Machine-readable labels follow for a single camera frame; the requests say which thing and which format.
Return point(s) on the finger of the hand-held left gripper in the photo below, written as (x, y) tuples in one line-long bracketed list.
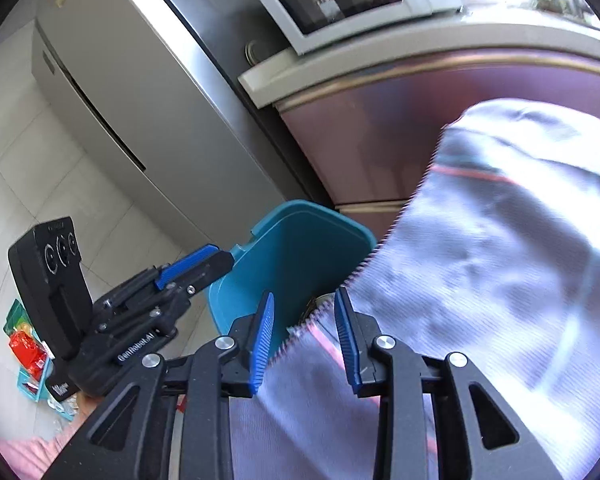
[(190, 262), (155, 307)]

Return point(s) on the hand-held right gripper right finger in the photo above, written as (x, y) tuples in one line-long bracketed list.
[(347, 347)]

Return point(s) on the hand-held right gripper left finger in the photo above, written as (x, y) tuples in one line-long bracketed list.
[(262, 347)]

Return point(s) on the teal plastic bin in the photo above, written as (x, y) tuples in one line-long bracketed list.
[(290, 260)]

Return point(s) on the person's left forearm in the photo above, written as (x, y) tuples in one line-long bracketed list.
[(30, 455)]

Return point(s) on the green snack packet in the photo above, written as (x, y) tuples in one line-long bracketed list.
[(17, 316)]

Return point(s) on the red snack packet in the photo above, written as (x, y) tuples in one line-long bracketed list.
[(27, 352)]

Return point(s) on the teal snack packet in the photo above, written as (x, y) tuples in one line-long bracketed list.
[(32, 384)]

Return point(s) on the checked lilac tablecloth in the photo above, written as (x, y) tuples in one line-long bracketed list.
[(480, 270)]

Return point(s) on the silver refrigerator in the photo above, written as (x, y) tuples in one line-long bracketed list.
[(130, 85)]

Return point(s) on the purple kitchen counter cabinets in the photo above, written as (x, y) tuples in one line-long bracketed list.
[(380, 125)]

